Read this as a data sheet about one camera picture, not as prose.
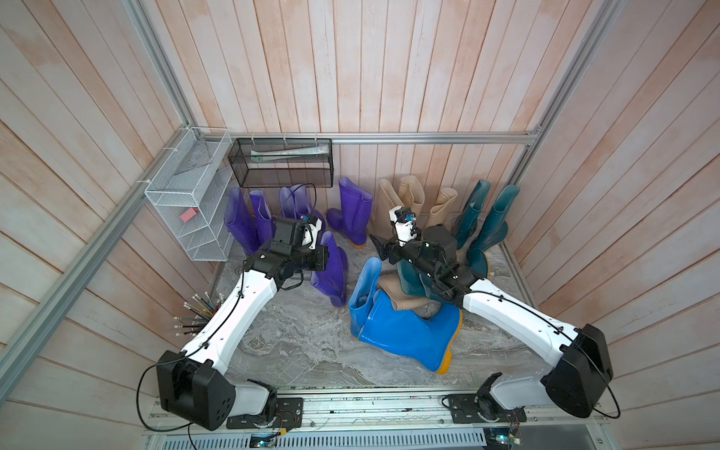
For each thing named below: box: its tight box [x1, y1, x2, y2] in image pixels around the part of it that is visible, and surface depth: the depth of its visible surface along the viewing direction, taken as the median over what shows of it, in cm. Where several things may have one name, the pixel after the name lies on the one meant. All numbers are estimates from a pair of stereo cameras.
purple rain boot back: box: [326, 177, 374, 250], surface depth 100 cm
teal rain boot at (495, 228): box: [468, 184, 521, 251], surface depth 95 cm
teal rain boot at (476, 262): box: [466, 247, 488, 278], surface depth 99 cm
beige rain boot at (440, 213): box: [423, 187, 458, 229], surface depth 92 cm
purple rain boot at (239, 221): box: [224, 187, 263, 257], surface depth 90 cm
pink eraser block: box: [179, 207, 200, 224], surface depth 84 cm
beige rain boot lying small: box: [376, 270, 442, 318], surface depth 83 cm
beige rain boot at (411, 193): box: [398, 175, 425, 218], surface depth 97 cm
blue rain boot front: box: [358, 290, 464, 375], surface depth 80 cm
